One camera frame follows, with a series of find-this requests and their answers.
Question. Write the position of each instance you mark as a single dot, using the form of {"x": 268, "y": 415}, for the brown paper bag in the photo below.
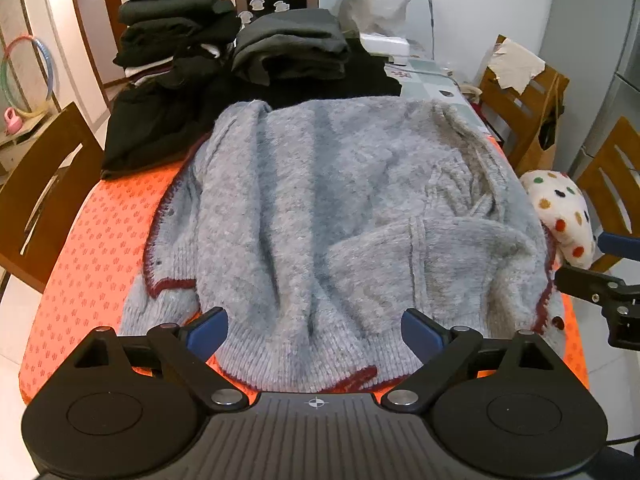
{"x": 547, "y": 157}

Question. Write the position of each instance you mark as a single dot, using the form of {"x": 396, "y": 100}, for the checkered green tablecloth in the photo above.
{"x": 430, "y": 77}

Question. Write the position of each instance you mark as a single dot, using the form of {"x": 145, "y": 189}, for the orange patterned table mat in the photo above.
{"x": 100, "y": 260}

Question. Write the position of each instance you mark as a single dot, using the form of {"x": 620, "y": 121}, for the pink toy kettlebell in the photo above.
{"x": 11, "y": 122}

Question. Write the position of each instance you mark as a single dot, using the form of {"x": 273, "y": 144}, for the light wooden slatted chair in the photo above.
{"x": 625, "y": 160}

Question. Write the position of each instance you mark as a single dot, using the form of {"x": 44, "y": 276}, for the torn white paper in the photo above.
{"x": 515, "y": 62}

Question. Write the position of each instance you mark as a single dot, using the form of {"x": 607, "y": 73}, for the white polka dot cushion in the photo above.
{"x": 555, "y": 210}

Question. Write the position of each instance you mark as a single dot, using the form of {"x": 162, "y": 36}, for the stack of folded dark clothes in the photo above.
{"x": 170, "y": 10}

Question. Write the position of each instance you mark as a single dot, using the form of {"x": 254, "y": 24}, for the silver refrigerator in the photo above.
{"x": 631, "y": 95}

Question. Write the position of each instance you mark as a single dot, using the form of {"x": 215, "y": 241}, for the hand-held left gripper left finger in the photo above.
{"x": 207, "y": 332}

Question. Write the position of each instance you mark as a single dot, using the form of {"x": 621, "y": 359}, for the dark wooden chair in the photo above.
{"x": 75, "y": 135}

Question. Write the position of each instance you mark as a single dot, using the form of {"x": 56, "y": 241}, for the pile of dark folded clothes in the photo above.
{"x": 145, "y": 130}

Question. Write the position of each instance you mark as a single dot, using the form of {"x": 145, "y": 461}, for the low wooden shelf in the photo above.
{"x": 20, "y": 147}

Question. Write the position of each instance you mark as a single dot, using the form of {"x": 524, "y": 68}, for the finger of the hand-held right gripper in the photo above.
{"x": 590, "y": 285}
{"x": 620, "y": 246}

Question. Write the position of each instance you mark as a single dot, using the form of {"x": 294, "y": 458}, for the clear plastic bag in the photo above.
{"x": 380, "y": 5}

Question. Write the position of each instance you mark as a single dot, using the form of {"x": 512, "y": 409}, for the wooden chair with paper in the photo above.
{"x": 505, "y": 105}

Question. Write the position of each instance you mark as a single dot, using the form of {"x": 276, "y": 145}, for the wooden framed door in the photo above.
{"x": 85, "y": 20}

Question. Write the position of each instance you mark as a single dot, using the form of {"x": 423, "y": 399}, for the white box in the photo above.
{"x": 385, "y": 44}

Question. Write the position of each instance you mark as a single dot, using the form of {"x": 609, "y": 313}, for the grey fuzzy knit sweater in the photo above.
{"x": 325, "y": 210}

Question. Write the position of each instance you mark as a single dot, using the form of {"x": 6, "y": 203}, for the colourful hula hoop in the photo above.
{"x": 50, "y": 57}

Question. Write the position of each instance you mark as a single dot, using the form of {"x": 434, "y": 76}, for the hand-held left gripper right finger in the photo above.
{"x": 422, "y": 332}

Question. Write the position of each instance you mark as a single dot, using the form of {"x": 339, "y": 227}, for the dark grey folded garment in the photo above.
{"x": 290, "y": 45}

